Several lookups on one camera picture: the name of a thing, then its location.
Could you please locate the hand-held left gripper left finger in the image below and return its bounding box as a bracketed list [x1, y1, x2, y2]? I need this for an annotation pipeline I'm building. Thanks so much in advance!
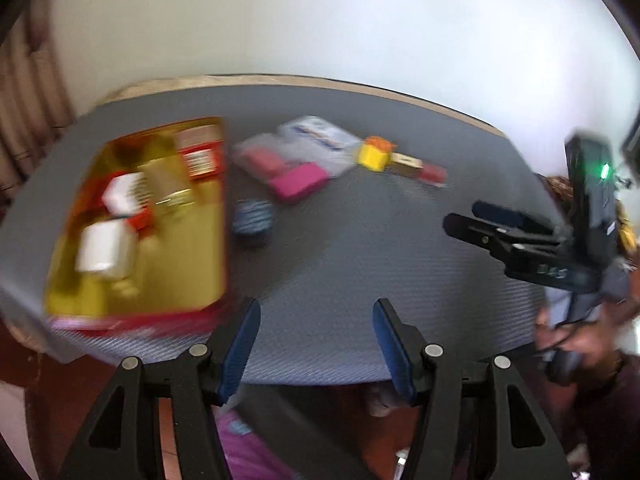
[57, 297, 262, 480]

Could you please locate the white charger cube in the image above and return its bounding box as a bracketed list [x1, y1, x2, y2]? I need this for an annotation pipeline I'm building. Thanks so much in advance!
[75, 220, 138, 278]

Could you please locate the orange patterned box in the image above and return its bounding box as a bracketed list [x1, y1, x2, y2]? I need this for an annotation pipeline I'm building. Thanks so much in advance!
[357, 136, 396, 171]

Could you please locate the clear case with red contents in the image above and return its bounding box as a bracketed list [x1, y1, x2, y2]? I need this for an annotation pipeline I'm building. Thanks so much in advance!
[232, 132, 291, 183]

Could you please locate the beige patterned curtain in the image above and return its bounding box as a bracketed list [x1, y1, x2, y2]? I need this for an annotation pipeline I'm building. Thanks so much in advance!
[0, 0, 76, 196]

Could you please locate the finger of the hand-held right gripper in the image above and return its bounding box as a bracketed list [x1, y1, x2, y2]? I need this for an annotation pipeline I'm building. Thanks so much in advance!
[472, 200, 556, 241]
[443, 212, 551, 272]

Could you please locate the red tin box gold interior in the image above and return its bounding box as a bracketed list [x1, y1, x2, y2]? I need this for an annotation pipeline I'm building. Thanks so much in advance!
[44, 116, 233, 338]

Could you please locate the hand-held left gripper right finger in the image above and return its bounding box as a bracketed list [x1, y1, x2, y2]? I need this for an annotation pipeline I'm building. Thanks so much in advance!
[372, 298, 573, 480]

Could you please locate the blue patterned small tin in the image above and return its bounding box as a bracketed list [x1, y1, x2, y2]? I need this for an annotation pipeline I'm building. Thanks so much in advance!
[232, 199, 275, 247]

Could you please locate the clear plastic box with cards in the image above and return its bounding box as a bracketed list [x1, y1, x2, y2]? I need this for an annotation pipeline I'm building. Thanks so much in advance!
[277, 116, 361, 176]

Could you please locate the dark red box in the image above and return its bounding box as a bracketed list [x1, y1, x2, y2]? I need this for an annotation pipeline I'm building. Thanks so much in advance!
[417, 164, 448, 187]

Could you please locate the small cream box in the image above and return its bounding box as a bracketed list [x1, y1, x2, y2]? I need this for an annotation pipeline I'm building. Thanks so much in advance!
[390, 152, 421, 173]

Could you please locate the person's right hand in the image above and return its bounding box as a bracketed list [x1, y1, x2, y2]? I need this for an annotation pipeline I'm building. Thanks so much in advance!
[535, 310, 631, 396]

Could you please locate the pink box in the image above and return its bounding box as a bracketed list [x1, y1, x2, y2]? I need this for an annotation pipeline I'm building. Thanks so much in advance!
[270, 162, 328, 206]

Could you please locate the purple cloth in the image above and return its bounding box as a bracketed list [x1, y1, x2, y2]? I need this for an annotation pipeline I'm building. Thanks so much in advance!
[212, 405, 301, 480]

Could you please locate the red carton box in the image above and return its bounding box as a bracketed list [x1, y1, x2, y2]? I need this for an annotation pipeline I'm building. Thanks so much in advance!
[175, 125, 224, 181]

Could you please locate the white box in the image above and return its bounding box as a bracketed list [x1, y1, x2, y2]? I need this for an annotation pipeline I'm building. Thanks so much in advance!
[100, 170, 153, 233]

